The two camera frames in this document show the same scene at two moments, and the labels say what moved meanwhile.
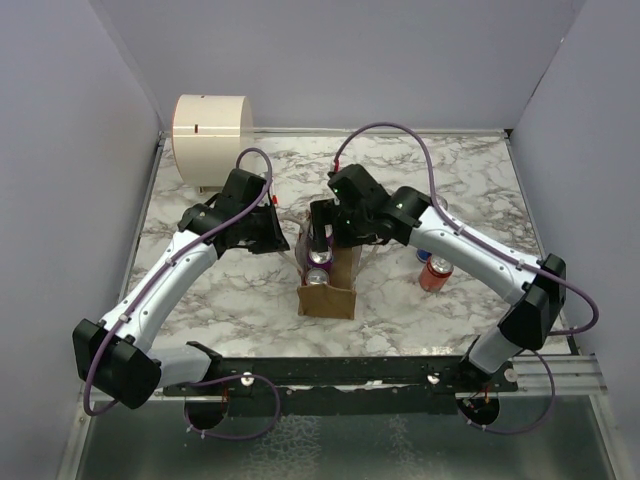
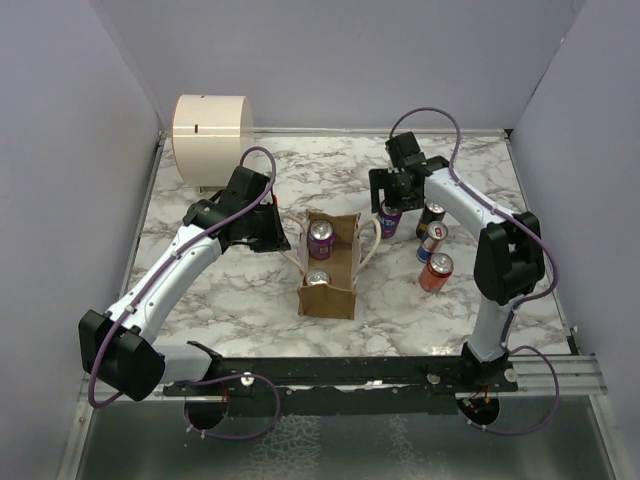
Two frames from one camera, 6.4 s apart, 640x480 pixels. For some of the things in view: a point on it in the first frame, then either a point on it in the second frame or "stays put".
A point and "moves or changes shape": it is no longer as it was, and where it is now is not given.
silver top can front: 317,276 stays put
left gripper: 276,241 stays put
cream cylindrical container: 209,133 stays put
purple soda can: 328,231 moves or changes shape
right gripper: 322,213 to 380,179
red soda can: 435,274 stays put
